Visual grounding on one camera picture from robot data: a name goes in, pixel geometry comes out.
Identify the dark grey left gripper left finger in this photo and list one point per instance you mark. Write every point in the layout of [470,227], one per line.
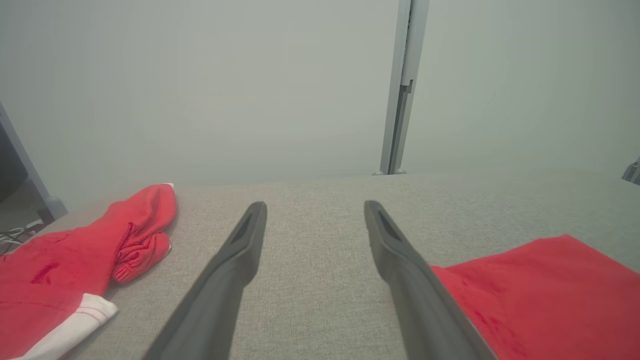
[220,290]

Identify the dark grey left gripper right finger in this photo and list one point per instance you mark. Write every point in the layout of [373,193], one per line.
[420,300]

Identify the red number 23 jersey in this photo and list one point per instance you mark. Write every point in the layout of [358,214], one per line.
[550,300]

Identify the red shorts with white trim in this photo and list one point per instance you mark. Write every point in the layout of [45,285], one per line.
[65,270]

